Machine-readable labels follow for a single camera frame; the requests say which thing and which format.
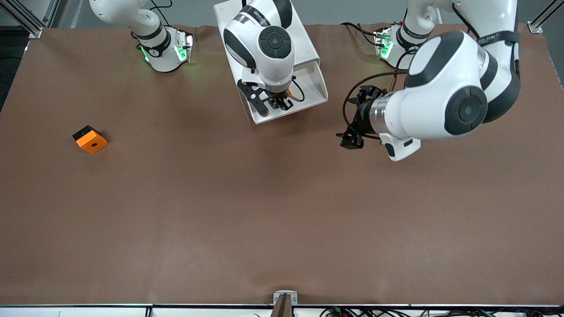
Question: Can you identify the white plastic drawer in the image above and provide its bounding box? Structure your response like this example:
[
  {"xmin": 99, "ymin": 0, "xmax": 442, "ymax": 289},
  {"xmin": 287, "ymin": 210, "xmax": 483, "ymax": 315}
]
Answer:
[{"xmin": 240, "ymin": 59, "xmax": 329, "ymax": 125}]

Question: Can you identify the tangled cable bundle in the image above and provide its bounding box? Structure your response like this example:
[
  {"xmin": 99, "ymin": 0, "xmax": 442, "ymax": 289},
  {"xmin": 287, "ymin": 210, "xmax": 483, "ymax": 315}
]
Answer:
[{"xmin": 319, "ymin": 306, "xmax": 564, "ymax": 317}]

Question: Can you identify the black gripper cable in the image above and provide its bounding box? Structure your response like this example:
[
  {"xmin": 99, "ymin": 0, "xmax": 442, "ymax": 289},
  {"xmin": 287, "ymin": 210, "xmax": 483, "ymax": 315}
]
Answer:
[
  {"xmin": 291, "ymin": 76, "xmax": 306, "ymax": 103},
  {"xmin": 343, "ymin": 70, "xmax": 412, "ymax": 133}
]

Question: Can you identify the black left base cable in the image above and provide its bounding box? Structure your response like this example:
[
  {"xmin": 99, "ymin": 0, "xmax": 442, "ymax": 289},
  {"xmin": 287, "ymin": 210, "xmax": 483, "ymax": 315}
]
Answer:
[{"xmin": 340, "ymin": 21, "xmax": 380, "ymax": 47}]

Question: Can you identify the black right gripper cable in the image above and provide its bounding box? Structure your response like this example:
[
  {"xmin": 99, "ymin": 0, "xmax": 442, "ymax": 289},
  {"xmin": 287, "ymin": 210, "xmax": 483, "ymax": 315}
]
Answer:
[{"xmin": 291, "ymin": 76, "xmax": 306, "ymax": 103}]

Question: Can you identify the white table edge rail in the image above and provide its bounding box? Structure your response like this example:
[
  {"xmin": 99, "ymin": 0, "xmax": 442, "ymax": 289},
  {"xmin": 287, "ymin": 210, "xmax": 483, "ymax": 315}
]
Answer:
[{"xmin": 0, "ymin": 304, "xmax": 564, "ymax": 317}]

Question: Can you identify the black frame strut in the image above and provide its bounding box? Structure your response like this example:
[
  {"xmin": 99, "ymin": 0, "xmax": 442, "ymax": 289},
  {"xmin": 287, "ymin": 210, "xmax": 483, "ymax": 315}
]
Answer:
[
  {"xmin": 531, "ymin": 0, "xmax": 564, "ymax": 27},
  {"xmin": 0, "ymin": 0, "xmax": 60, "ymax": 33}
]

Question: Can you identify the brown table mat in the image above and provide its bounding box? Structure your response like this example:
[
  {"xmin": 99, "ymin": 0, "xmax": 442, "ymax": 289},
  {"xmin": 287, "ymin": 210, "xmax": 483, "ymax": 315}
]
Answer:
[{"xmin": 0, "ymin": 22, "xmax": 564, "ymax": 306}]

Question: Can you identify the orange and black block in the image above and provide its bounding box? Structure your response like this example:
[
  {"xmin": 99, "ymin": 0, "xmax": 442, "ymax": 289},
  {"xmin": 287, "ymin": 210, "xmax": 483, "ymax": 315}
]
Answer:
[{"xmin": 72, "ymin": 125, "xmax": 108, "ymax": 155}]

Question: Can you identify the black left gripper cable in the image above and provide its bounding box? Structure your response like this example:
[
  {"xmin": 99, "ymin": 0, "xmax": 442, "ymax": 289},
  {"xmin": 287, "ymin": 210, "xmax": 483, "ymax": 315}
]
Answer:
[{"xmin": 343, "ymin": 70, "xmax": 412, "ymax": 133}]

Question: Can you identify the white drawer cabinet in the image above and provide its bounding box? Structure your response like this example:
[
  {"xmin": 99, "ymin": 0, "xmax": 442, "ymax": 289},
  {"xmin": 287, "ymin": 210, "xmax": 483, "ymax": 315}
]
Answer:
[{"xmin": 213, "ymin": 0, "xmax": 321, "ymax": 88}]

